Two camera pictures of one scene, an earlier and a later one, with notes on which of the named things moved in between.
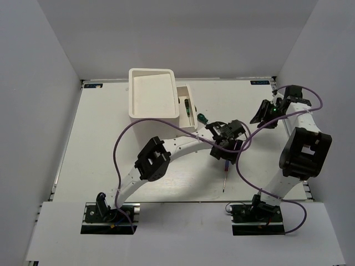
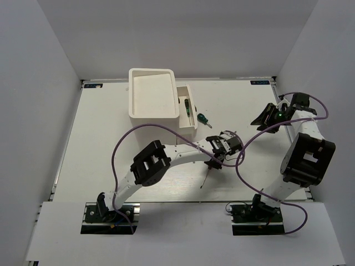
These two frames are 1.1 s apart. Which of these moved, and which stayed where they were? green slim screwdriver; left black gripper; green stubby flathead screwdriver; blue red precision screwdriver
Moved: left black gripper; blue red precision screwdriver
Stayed: green slim screwdriver; green stubby flathead screwdriver
